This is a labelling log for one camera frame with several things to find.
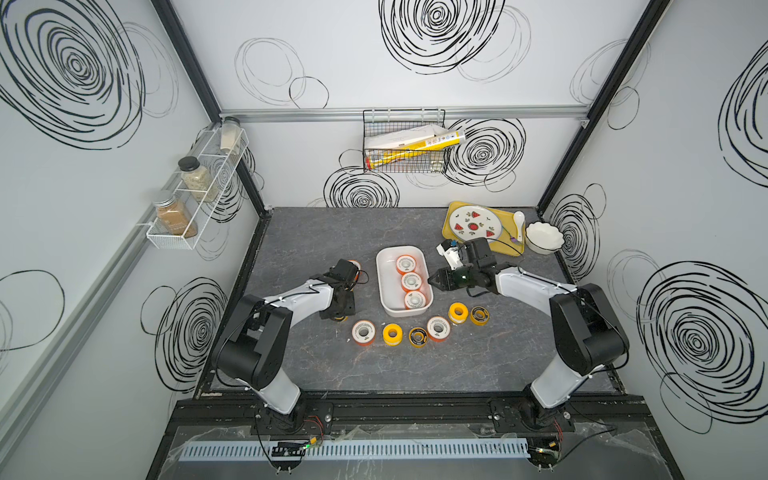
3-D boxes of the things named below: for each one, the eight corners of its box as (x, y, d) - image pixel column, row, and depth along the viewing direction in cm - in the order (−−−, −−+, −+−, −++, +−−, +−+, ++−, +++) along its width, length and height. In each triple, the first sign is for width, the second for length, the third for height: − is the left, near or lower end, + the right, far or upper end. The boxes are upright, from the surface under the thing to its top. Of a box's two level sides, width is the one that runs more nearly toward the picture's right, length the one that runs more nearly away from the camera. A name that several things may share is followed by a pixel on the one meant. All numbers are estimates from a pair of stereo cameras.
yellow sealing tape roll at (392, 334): (383, 346, 87) (383, 343, 86) (383, 326, 91) (383, 323, 90) (402, 346, 87) (402, 343, 86) (402, 326, 91) (402, 323, 90)
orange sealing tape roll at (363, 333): (351, 346, 87) (351, 343, 85) (353, 323, 92) (353, 320, 90) (375, 346, 87) (374, 343, 85) (375, 323, 92) (375, 320, 90)
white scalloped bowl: (529, 254, 108) (532, 249, 106) (518, 226, 117) (521, 221, 114) (566, 254, 108) (570, 249, 106) (553, 226, 117) (556, 221, 114)
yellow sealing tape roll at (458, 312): (449, 323, 92) (450, 320, 90) (446, 305, 96) (447, 302, 94) (468, 323, 92) (470, 320, 90) (465, 305, 96) (467, 302, 94)
